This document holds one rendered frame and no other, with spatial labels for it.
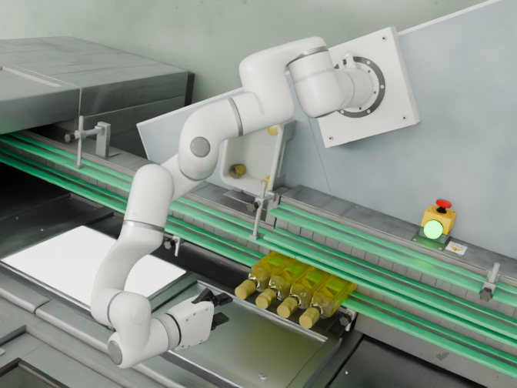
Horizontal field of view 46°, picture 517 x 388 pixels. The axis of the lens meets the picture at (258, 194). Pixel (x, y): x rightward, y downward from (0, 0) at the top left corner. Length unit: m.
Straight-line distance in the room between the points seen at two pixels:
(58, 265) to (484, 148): 1.16
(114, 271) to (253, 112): 0.44
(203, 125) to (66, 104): 1.01
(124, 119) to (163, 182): 1.21
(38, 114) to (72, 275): 0.61
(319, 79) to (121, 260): 0.56
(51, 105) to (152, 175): 0.95
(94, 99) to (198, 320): 1.16
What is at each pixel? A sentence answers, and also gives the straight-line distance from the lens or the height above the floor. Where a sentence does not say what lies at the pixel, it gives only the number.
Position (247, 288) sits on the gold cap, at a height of 1.15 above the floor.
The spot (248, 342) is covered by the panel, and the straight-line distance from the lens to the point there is 1.55.
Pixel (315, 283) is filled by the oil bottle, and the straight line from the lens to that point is 1.54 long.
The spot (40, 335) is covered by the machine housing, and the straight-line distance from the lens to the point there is 1.58.
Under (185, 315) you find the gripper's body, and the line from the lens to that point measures 1.31.
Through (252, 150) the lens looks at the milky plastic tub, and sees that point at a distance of 1.82.
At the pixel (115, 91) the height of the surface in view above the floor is 0.57.
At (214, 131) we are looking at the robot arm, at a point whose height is 1.29.
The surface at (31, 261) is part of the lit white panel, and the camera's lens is 1.80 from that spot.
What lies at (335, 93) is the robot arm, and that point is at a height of 1.09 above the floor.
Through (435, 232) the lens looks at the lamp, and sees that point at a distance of 1.59.
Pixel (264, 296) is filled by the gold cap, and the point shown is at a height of 1.16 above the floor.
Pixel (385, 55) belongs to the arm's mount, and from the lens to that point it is 1.59.
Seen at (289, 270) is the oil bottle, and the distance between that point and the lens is 1.58.
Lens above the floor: 2.32
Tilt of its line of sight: 57 degrees down
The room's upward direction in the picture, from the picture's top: 119 degrees counter-clockwise
